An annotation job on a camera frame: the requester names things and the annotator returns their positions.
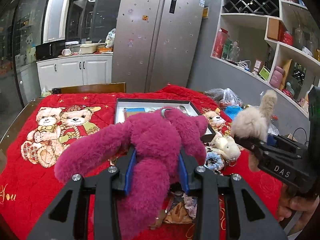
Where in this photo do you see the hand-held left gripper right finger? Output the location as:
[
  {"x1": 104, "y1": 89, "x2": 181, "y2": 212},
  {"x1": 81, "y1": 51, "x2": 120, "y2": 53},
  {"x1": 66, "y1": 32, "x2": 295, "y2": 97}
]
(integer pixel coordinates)
[{"x1": 177, "y1": 152, "x2": 288, "y2": 240}]

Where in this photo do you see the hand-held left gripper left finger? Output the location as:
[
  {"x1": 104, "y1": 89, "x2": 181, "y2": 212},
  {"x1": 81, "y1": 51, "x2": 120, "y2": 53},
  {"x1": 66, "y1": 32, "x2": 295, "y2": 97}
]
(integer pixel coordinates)
[{"x1": 26, "y1": 146, "x2": 138, "y2": 240}]

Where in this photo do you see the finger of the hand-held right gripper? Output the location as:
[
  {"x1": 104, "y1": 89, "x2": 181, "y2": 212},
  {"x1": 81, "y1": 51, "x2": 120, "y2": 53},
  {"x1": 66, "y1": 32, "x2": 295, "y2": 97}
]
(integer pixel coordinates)
[{"x1": 234, "y1": 134, "x2": 266, "y2": 156}]

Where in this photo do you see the beige plush toy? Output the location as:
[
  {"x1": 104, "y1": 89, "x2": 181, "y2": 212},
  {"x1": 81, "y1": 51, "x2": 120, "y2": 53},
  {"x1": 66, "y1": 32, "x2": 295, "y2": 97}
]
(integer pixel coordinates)
[{"x1": 230, "y1": 89, "x2": 278, "y2": 172}]

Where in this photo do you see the cream plush toy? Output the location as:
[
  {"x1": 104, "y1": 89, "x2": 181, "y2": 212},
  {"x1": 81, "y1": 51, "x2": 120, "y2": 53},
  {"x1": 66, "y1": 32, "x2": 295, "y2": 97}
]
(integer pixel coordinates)
[{"x1": 212, "y1": 136, "x2": 242, "y2": 161}]

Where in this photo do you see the magenta plush bear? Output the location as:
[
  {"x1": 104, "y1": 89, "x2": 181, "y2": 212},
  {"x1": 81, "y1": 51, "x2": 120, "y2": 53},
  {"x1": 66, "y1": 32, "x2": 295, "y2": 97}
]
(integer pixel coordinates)
[{"x1": 54, "y1": 106, "x2": 209, "y2": 240}]

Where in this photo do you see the black framed tray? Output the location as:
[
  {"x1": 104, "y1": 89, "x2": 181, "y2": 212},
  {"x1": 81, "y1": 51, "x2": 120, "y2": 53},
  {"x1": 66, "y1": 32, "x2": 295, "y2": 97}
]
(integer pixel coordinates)
[{"x1": 114, "y1": 98, "x2": 217, "y2": 143}]

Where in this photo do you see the person's right hand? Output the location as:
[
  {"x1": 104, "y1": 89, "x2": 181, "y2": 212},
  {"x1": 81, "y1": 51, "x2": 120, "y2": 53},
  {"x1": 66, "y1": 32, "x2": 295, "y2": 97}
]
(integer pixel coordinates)
[{"x1": 277, "y1": 184, "x2": 320, "y2": 222}]

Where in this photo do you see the blue box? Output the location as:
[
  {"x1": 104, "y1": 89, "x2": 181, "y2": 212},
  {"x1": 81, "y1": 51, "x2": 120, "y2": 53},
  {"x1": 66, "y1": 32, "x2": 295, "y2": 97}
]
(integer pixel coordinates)
[{"x1": 269, "y1": 134, "x2": 284, "y2": 147}]

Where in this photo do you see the blue scrunchie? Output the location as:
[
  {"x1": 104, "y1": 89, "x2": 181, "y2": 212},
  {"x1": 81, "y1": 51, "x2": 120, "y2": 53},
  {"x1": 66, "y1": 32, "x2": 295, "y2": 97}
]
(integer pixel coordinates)
[{"x1": 204, "y1": 151, "x2": 225, "y2": 173}]

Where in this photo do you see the blue plastic bag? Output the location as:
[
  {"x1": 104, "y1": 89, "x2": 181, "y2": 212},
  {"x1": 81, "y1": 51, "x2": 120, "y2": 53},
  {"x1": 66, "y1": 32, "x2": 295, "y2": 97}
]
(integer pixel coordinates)
[{"x1": 225, "y1": 105, "x2": 244, "y2": 120}]

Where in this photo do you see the clear plastic bag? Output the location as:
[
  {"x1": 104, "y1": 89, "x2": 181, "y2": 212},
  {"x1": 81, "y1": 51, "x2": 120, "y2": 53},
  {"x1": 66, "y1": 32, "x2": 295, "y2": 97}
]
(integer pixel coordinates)
[{"x1": 219, "y1": 88, "x2": 244, "y2": 108}]

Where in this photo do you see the blue card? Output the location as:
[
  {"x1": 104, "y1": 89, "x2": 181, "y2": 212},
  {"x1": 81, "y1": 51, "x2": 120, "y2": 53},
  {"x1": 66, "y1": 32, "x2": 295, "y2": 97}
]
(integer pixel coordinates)
[{"x1": 124, "y1": 107, "x2": 146, "y2": 114}]

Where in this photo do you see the dark plastic bag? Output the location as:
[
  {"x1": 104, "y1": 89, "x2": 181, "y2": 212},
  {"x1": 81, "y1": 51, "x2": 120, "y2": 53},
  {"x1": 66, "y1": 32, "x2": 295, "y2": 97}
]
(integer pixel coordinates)
[{"x1": 204, "y1": 88, "x2": 225, "y2": 101}]

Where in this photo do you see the green framed card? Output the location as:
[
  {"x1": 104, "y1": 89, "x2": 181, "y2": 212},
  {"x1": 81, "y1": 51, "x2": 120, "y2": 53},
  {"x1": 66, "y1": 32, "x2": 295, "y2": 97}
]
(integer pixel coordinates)
[{"x1": 259, "y1": 66, "x2": 270, "y2": 80}]

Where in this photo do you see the pink case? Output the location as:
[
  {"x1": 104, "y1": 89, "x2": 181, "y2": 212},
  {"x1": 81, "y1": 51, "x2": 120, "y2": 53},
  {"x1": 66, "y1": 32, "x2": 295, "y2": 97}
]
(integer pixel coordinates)
[{"x1": 269, "y1": 66, "x2": 285, "y2": 88}]

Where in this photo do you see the brown paper bag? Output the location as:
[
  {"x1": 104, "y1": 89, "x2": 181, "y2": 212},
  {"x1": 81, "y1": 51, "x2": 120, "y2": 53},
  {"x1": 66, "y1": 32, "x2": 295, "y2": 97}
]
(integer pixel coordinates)
[{"x1": 280, "y1": 59, "x2": 292, "y2": 90}]

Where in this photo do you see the clear glass bottle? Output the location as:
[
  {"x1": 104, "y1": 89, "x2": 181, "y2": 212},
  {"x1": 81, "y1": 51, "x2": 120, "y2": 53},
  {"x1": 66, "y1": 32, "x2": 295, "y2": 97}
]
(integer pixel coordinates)
[{"x1": 230, "y1": 41, "x2": 240, "y2": 62}]

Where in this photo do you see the wooden chair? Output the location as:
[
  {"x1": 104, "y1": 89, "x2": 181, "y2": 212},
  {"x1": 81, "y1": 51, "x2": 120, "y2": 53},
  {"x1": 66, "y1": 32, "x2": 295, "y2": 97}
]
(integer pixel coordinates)
[{"x1": 51, "y1": 82, "x2": 127, "y2": 94}]

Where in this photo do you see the green box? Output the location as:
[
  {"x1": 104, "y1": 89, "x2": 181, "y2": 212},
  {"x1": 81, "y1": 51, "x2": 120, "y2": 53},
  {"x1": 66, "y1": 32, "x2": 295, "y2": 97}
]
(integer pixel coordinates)
[{"x1": 222, "y1": 38, "x2": 232, "y2": 60}]

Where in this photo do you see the tall red box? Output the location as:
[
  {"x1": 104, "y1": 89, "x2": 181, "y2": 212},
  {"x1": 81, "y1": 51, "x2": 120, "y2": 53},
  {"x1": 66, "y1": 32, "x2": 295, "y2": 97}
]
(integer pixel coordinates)
[{"x1": 212, "y1": 28, "x2": 229, "y2": 59}]

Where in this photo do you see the red printed blanket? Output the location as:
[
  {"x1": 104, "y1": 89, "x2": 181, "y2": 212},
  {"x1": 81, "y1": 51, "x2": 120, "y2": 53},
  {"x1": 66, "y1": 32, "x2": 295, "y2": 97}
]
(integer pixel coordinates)
[{"x1": 0, "y1": 85, "x2": 288, "y2": 240}]

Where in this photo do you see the red tin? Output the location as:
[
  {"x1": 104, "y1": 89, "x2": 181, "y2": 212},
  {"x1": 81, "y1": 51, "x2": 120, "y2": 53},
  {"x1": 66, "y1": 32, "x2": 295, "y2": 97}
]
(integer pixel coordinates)
[{"x1": 281, "y1": 30, "x2": 293, "y2": 45}]

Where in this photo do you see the white kitchen cabinet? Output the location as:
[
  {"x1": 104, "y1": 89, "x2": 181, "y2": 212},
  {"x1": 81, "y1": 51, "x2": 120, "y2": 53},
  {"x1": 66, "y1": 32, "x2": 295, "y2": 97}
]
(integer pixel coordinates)
[{"x1": 37, "y1": 54, "x2": 113, "y2": 94}]

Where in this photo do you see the large glass jar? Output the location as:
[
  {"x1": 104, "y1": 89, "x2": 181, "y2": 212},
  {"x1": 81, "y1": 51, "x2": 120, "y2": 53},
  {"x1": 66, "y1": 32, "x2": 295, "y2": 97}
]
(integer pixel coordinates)
[{"x1": 293, "y1": 25, "x2": 305, "y2": 50}]

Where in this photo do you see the brown cardboard box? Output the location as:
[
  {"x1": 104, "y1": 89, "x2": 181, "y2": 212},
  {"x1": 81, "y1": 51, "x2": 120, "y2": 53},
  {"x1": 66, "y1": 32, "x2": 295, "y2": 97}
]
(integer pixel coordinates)
[{"x1": 267, "y1": 18, "x2": 280, "y2": 41}]

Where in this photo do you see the white pot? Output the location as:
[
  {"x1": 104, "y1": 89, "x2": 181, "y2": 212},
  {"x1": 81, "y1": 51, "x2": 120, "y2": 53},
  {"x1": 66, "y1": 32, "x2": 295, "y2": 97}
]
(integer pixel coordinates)
[{"x1": 79, "y1": 43, "x2": 98, "y2": 55}]

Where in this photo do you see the silver double-door fridge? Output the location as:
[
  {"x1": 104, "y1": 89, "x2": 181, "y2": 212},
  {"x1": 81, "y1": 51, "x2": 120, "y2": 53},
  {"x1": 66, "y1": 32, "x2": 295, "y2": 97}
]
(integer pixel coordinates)
[{"x1": 111, "y1": 0, "x2": 204, "y2": 94}]

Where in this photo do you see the row of wine bottles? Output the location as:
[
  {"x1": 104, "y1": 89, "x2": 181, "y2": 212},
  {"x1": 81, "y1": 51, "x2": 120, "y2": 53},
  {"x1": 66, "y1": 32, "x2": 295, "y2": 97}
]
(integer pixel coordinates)
[{"x1": 224, "y1": 0, "x2": 279, "y2": 15}]

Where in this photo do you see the black microwave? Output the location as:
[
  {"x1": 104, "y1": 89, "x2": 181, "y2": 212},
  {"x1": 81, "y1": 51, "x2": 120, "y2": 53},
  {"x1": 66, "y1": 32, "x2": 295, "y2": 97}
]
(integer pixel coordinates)
[{"x1": 36, "y1": 40, "x2": 66, "y2": 61}]

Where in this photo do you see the dark kitchen window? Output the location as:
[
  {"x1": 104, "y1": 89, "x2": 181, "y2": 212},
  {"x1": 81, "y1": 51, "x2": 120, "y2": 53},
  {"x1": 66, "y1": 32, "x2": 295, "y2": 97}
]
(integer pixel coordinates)
[{"x1": 65, "y1": 0, "x2": 123, "y2": 43}]

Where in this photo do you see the glass sliding door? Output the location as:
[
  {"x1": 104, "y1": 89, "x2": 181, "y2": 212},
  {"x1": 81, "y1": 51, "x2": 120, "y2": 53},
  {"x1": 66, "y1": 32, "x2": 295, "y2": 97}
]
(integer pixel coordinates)
[{"x1": 0, "y1": 0, "x2": 54, "y2": 98}]

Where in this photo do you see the white wall shelf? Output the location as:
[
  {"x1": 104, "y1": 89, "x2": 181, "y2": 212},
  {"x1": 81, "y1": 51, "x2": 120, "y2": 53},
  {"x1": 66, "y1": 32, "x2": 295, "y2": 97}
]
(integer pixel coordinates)
[{"x1": 210, "y1": 0, "x2": 320, "y2": 118}]

